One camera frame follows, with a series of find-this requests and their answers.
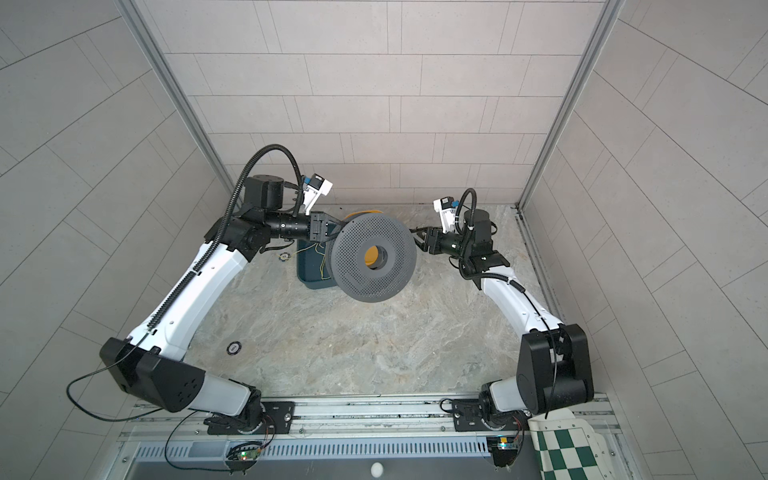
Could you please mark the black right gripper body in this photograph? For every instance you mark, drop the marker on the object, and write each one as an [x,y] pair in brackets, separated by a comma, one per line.
[448,244]

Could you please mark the teal plastic bin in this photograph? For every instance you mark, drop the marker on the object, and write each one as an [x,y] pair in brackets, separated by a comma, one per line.
[311,266]

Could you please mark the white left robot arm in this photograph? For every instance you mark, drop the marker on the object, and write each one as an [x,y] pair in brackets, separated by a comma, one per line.
[271,199]

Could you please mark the aluminium corner profile right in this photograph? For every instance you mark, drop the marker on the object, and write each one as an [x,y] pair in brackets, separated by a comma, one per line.
[599,36]

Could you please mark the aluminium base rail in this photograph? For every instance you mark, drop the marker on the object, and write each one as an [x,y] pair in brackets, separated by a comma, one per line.
[357,427]

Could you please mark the yellow plastic bin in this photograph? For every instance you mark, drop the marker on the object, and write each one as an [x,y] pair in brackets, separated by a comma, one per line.
[375,256]

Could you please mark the small white ball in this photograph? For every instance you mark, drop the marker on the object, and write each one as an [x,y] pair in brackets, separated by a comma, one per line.
[376,470]

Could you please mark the green white checkered cloth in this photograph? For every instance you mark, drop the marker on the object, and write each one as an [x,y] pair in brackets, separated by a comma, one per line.
[568,447]

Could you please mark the grey perforated cable spool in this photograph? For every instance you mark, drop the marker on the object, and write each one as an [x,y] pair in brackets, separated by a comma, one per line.
[346,257]

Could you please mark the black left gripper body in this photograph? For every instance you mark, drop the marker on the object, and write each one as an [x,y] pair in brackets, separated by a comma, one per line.
[313,220]

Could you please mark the aluminium corner profile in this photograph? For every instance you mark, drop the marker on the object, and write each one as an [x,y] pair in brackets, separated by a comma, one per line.
[151,50]
[599,36]

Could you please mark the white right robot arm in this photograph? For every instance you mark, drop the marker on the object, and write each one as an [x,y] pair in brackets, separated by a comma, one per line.
[554,367]

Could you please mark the aluminium corner profile left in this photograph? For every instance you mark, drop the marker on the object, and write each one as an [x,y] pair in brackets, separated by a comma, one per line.
[151,50]

